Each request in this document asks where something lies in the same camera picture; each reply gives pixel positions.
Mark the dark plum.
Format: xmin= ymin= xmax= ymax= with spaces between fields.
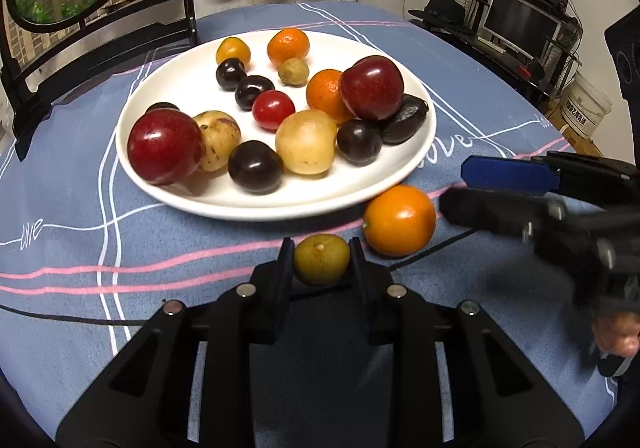
xmin=228 ymin=140 xmax=285 ymax=195
xmin=234 ymin=75 xmax=276 ymax=112
xmin=336 ymin=119 xmax=384 ymax=167

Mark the red cherry tomato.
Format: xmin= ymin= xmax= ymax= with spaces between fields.
xmin=251 ymin=90 xmax=296 ymax=131

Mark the dark oval date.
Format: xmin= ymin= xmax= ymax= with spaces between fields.
xmin=382 ymin=94 xmax=430 ymax=146

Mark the small yellow-orange kumquat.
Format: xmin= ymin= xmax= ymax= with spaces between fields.
xmin=215 ymin=36 xmax=251 ymax=68

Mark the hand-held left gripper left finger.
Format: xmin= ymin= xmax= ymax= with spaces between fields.
xmin=55 ymin=237 xmax=296 ymax=448

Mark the large orange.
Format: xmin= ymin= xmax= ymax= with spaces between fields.
xmin=362 ymin=184 xmax=437 ymax=258

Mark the thin black cable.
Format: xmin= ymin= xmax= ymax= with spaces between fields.
xmin=0 ymin=228 xmax=471 ymax=327

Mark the large red plum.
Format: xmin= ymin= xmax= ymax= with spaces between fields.
xmin=127 ymin=108 xmax=205 ymax=186

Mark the orange mandarin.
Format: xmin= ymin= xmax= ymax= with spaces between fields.
xmin=267 ymin=28 xmax=311 ymax=67
xmin=306 ymin=68 xmax=356 ymax=125

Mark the blue striped tablecloth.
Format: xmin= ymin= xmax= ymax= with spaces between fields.
xmin=0 ymin=2 xmax=618 ymax=448

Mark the black desk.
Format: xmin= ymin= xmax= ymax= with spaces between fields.
xmin=410 ymin=0 xmax=583 ymax=103

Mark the black hat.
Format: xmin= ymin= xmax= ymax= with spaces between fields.
xmin=407 ymin=0 xmax=473 ymax=26

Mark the white plate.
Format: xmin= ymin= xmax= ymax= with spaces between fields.
xmin=115 ymin=30 xmax=438 ymax=222

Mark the person's right hand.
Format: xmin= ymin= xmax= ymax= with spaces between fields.
xmin=591 ymin=310 xmax=640 ymax=359

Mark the white plastic bucket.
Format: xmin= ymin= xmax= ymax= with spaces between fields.
xmin=560 ymin=74 xmax=613 ymax=139

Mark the black computer monitor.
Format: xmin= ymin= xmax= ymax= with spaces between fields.
xmin=482 ymin=0 xmax=563 ymax=61

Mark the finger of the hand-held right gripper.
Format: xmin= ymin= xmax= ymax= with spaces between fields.
xmin=439 ymin=187 xmax=640 ymax=313
xmin=461 ymin=150 xmax=640 ymax=205

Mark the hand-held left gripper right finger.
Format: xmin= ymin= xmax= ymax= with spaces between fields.
xmin=347 ymin=237 xmax=586 ymax=448

